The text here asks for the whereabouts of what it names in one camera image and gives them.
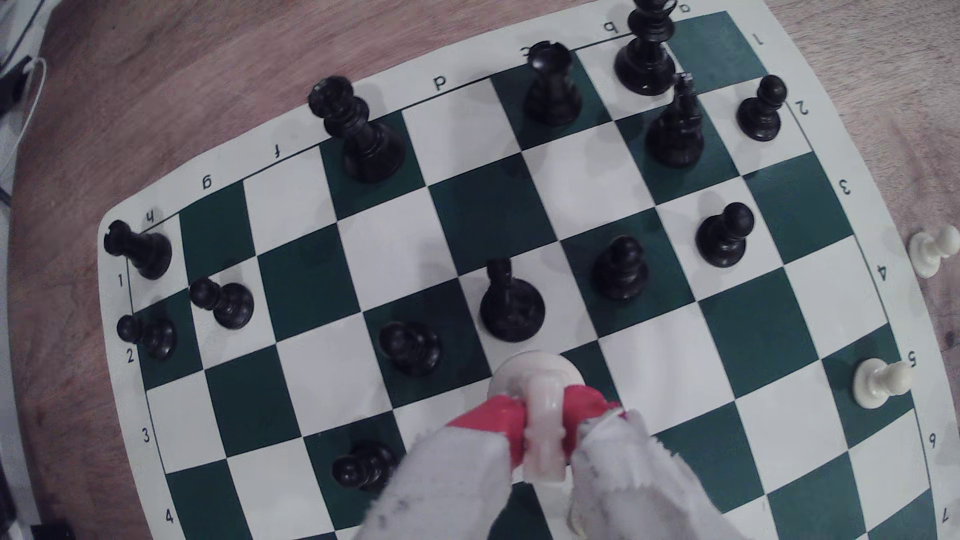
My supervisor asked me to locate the black chess pawn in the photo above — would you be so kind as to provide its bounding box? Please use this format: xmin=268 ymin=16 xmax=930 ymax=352
xmin=592 ymin=235 xmax=651 ymax=301
xmin=330 ymin=439 xmax=399 ymax=494
xmin=116 ymin=315 xmax=178 ymax=361
xmin=695 ymin=202 xmax=756 ymax=269
xmin=377 ymin=321 xmax=444 ymax=378
xmin=189 ymin=277 xmax=256 ymax=331
xmin=736 ymin=74 xmax=789 ymax=143

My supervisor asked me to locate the black chess king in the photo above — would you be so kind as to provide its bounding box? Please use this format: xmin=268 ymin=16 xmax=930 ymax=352
xmin=613 ymin=0 xmax=678 ymax=97

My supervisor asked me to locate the black chess rook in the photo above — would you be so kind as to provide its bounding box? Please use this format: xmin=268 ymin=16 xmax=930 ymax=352
xmin=522 ymin=41 xmax=585 ymax=127
xmin=103 ymin=219 xmax=174 ymax=281

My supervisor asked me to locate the black chess bishop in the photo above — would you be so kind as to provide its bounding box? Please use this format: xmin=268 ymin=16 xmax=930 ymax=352
xmin=645 ymin=72 xmax=706 ymax=168

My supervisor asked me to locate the white chess pawn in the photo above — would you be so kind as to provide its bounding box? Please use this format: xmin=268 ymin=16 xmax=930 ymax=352
xmin=907 ymin=225 xmax=960 ymax=279
xmin=852 ymin=358 xmax=915 ymax=410

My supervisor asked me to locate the white cable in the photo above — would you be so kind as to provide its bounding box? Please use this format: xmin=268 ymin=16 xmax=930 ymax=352
xmin=0 ymin=56 xmax=49 ymax=196

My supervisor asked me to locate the green white chess mat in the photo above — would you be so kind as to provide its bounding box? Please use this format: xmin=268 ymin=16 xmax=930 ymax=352
xmin=97 ymin=0 xmax=960 ymax=540

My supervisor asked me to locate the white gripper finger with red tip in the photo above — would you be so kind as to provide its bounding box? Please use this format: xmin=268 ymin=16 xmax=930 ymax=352
xmin=561 ymin=384 xmax=751 ymax=540
xmin=358 ymin=396 xmax=530 ymax=540

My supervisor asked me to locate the black chess knight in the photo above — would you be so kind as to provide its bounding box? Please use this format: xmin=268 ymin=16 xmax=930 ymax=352
xmin=478 ymin=258 xmax=547 ymax=344

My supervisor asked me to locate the white chess knight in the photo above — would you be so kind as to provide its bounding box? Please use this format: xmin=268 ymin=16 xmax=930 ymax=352
xmin=487 ymin=349 xmax=586 ymax=485

